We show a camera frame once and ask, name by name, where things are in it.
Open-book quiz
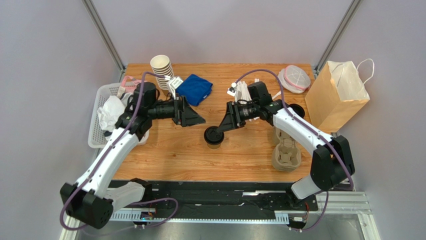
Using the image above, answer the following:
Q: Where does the white crumpled garment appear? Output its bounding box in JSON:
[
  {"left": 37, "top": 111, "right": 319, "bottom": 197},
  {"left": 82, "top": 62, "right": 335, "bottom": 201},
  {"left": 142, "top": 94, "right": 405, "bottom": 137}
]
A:
[{"left": 97, "top": 92, "right": 133, "bottom": 140}]

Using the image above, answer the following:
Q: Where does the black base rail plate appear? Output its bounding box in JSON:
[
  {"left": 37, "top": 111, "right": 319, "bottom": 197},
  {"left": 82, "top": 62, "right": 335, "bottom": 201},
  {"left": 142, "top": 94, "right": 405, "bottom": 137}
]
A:
[{"left": 126, "top": 180, "right": 319, "bottom": 221}]

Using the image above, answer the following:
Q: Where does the single brown paper cup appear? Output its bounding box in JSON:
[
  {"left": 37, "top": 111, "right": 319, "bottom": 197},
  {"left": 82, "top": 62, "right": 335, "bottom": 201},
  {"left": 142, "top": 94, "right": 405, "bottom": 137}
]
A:
[{"left": 206, "top": 139, "right": 223, "bottom": 150}]

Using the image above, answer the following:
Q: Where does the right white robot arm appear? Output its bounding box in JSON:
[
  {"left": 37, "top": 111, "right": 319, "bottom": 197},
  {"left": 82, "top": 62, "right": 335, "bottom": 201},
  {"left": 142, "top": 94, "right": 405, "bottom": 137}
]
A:
[{"left": 217, "top": 81, "right": 355, "bottom": 200}]

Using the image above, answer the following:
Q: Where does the black cup lid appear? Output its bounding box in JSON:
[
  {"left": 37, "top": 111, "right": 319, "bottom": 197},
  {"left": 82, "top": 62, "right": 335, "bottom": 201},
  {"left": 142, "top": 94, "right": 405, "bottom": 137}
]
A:
[{"left": 203, "top": 126, "right": 225, "bottom": 142}]

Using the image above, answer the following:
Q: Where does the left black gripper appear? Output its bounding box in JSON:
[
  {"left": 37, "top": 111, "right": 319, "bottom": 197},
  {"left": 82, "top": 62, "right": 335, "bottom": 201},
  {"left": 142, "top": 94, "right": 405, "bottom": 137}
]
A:
[{"left": 148, "top": 93, "right": 206, "bottom": 127}]

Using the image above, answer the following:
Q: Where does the stack of paper cups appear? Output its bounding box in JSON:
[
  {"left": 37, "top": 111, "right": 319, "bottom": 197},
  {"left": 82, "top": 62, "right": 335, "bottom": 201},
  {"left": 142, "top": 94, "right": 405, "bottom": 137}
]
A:
[{"left": 150, "top": 55, "right": 174, "bottom": 91}]

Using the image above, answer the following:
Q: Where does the stack of black lids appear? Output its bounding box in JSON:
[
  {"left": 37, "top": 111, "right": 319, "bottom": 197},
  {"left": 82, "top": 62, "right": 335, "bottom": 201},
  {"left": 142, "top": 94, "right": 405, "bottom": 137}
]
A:
[{"left": 289, "top": 103, "right": 306, "bottom": 119}]

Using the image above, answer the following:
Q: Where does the pink cloth item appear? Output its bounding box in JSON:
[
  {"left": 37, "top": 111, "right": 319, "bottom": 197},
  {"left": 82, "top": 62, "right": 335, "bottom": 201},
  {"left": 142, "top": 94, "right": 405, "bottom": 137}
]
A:
[{"left": 117, "top": 75, "right": 141, "bottom": 98}]

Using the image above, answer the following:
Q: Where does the white pink mesh pouch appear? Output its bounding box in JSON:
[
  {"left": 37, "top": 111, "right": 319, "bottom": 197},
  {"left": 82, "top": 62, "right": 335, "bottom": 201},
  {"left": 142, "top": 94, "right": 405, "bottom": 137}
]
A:
[{"left": 278, "top": 65, "right": 311, "bottom": 94}]

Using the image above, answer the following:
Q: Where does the blue folded cloth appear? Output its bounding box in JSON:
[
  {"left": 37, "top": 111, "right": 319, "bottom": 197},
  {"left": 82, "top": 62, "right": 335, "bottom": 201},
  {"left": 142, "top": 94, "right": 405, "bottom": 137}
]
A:
[{"left": 176, "top": 74, "right": 213, "bottom": 107}]

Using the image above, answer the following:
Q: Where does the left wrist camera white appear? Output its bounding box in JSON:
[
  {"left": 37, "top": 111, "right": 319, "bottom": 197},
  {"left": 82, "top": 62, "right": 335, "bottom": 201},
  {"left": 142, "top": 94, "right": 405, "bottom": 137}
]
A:
[{"left": 165, "top": 75, "right": 184, "bottom": 99}]

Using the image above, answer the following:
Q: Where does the white plastic basket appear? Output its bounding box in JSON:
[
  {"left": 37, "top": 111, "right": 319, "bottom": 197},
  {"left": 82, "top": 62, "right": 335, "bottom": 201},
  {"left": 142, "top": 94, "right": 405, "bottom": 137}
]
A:
[{"left": 87, "top": 82, "right": 151, "bottom": 149}]

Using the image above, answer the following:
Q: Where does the left aluminium frame post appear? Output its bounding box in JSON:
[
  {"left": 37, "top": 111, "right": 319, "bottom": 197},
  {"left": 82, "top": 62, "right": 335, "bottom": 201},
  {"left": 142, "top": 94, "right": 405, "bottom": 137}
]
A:
[{"left": 82, "top": 0, "right": 126, "bottom": 74}]

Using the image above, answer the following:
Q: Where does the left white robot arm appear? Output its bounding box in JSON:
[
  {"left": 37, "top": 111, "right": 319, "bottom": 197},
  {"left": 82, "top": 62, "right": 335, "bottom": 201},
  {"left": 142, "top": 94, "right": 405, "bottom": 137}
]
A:
[{"left": 59, "top": 82, "right": 206, "bottom": 230}]

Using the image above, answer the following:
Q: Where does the brown paper bag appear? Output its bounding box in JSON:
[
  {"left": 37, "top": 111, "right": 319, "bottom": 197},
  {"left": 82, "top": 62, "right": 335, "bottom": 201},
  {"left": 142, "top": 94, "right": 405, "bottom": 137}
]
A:
[{"left": 305, "top": 58, "right": 375, "bottom": 133}]

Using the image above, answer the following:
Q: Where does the right aluminium frame post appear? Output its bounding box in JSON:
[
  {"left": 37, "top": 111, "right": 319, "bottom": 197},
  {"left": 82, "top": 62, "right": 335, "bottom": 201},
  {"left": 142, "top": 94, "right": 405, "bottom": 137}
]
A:
[{"left": 314, "top": 0, "right": 363, "bottom": 72}]

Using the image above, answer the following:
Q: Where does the aluminium frame post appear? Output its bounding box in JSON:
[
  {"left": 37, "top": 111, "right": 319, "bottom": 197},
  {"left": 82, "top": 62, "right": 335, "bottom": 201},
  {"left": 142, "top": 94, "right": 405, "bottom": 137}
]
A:
[
  {"left": 314, "top": 0, "right": 363, "bottom": 72},
  {"left": 82, "top": 0, "right": 126, "bottom": 74}
]

